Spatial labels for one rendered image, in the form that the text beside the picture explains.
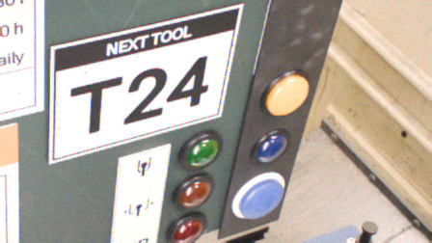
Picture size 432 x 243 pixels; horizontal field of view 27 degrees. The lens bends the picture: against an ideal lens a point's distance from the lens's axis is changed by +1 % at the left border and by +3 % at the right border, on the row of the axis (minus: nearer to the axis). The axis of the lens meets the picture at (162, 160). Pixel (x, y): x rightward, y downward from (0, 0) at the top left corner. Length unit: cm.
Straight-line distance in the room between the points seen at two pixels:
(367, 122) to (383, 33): 17
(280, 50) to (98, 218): 13
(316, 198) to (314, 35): 118
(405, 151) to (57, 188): 117
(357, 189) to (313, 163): 10
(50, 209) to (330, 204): 120
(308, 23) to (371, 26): 110
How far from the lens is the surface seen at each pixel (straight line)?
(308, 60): 48
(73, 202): 46
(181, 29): 42
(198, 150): 47
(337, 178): 166
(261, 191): 53
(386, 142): 161
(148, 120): 44
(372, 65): 158
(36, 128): 42
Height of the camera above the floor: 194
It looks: 43 degrees down
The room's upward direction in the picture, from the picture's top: 8 degrees clockwise
